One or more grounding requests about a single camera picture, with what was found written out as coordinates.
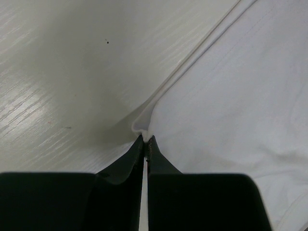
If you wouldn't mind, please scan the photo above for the white skirt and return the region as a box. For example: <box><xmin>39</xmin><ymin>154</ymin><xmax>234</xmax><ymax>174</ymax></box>
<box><xmin>132</xmin><ymin>0</ymin><xmax>308</xmax><ymax>231</ymax></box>

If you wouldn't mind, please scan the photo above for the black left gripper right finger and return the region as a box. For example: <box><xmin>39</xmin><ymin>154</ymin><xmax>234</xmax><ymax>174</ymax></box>
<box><xmin>146</xmin><ymin>137</ymin><xmax>271</xmax><ymax>231</ymax></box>

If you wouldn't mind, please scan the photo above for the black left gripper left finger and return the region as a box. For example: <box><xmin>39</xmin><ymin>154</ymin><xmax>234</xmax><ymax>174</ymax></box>
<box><xmin>0</xmin><ymin>137</ymin><xmax>144</xmax><ymax>231</ymax></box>

